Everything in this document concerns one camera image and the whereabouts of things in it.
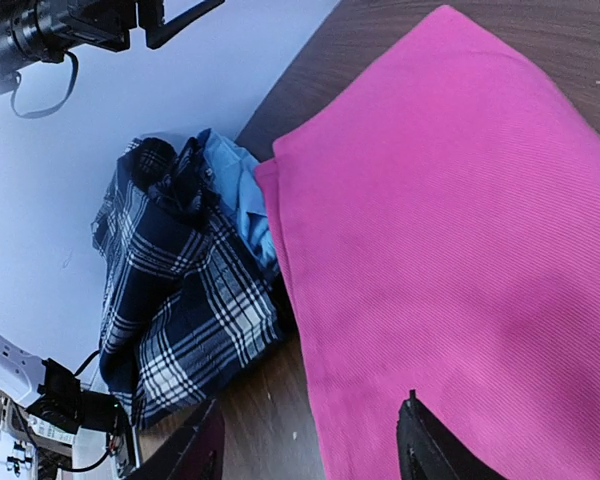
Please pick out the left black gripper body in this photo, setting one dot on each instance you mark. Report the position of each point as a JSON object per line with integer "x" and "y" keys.
{"x": 107, "y": 24}

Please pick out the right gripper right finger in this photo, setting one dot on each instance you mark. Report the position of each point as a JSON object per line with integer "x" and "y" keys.
{"x": 428, "y": 450}

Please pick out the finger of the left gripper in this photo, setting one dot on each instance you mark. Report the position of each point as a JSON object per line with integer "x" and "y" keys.
{"x": 158, "y": 31}

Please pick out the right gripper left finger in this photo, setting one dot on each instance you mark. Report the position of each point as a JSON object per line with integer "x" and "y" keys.
{"x": 195, "y": 451}

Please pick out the black white plaid shirt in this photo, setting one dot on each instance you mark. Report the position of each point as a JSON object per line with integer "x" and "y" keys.
{"x": 186, "y": 307}

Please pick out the pink shirt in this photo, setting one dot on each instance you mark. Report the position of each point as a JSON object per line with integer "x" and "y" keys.
{"x": 438, "y": 230}

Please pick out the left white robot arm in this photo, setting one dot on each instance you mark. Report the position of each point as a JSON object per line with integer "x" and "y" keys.
{"x": 47, "y": 30}

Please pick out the folded light blue shirt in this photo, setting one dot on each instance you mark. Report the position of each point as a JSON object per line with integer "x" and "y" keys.
{"x": 231, "y": 172}

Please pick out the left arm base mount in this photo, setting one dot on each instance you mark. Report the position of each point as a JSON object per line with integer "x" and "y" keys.
{"x": 63, "y": 403}

